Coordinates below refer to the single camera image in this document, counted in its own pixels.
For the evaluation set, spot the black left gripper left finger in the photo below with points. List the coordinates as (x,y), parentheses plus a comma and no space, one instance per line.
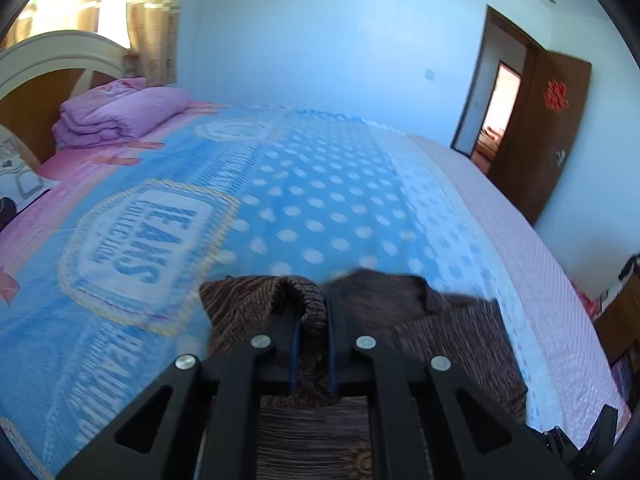
(198,419)

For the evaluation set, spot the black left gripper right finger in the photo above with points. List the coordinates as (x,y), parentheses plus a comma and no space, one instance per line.
(429,420)

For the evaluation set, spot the brown wooden door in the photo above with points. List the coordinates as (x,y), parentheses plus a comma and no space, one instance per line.
(536,142)

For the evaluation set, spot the red door ornament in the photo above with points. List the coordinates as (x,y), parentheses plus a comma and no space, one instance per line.
(555,96)

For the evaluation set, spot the white patterned pillow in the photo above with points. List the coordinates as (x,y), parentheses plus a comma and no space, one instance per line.
(20,185)

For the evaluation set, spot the brown knitted sweater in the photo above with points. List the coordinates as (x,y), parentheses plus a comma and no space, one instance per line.
(313,434)

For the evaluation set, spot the wooden side furniture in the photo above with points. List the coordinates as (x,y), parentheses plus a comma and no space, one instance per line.
(617,325)

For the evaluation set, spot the blue polka dot bedsheet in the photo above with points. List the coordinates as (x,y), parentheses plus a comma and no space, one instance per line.
(100,275)

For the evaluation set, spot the cream wooden headboard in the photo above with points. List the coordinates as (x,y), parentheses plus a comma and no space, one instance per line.
(42,72)

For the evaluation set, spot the folded purple blanket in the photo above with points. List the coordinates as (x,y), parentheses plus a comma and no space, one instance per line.
(122,110)

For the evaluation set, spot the orange patterned curtain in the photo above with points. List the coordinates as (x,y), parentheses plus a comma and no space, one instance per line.
(148,27)

